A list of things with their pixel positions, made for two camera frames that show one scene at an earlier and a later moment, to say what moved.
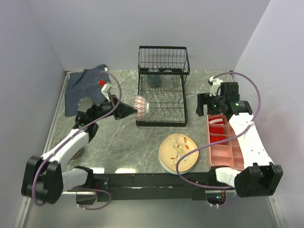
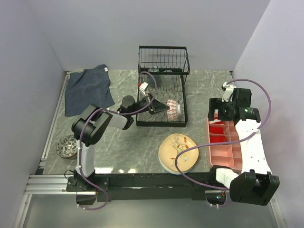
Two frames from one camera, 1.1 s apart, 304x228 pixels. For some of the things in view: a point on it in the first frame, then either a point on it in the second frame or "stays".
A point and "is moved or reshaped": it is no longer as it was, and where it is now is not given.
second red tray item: x=216 y=130 stays
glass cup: x=153 y=80 stays
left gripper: x=123 y=110 -> x=156 y=107
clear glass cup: x=167 y=77 stays
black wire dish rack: x=161 y=70 stays
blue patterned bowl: x=139 y=104 is moved or reshaped
